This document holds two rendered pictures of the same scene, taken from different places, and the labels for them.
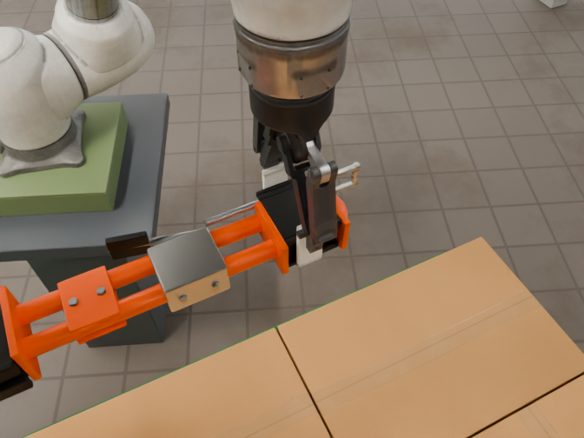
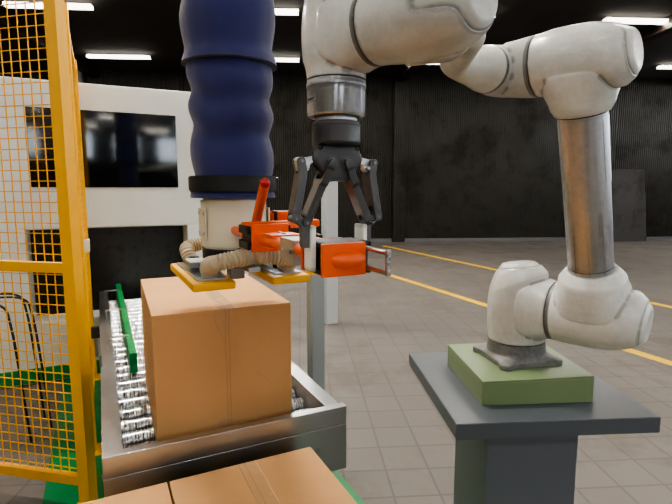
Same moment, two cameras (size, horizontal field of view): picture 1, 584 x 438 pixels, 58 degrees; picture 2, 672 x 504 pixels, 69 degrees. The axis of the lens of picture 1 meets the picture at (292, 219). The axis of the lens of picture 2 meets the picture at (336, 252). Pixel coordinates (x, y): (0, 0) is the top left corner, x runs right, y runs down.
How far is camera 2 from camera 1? 0.94 m
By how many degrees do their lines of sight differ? 84
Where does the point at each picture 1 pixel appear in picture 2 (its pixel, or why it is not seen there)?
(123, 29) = (590, 289)
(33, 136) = (494, 327)
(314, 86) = (311, 109)
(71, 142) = (517, 357)
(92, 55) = (560, 297)
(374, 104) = not seen: outside the picture
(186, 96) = not seen: outside the picture
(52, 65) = (532, 290)
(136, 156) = (552, 409)
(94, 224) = (462, 400)
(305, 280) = not seen: outside the picture
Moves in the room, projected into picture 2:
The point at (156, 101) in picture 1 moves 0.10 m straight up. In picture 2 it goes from (640, 412) to (643, 373)
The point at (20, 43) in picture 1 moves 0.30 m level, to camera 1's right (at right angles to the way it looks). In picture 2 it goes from (525, 266) to (582, 290)
